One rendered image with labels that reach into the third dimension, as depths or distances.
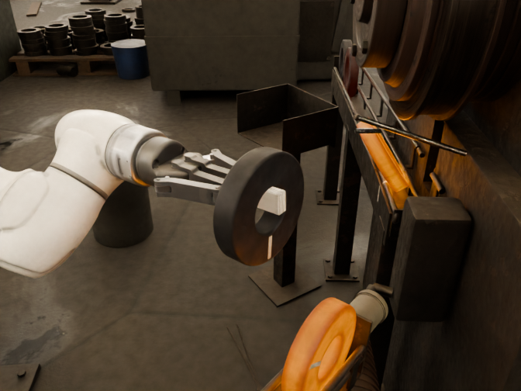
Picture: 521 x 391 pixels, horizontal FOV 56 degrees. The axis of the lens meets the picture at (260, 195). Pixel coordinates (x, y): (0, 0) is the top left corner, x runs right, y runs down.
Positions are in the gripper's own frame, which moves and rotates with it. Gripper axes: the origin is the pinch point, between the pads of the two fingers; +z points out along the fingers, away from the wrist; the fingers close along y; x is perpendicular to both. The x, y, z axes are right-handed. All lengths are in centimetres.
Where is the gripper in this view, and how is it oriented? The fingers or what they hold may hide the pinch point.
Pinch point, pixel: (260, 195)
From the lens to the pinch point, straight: 62.6
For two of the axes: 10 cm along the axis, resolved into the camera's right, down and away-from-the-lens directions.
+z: 8.0, 2.6, -5.4
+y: -6.0, 4.1, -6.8
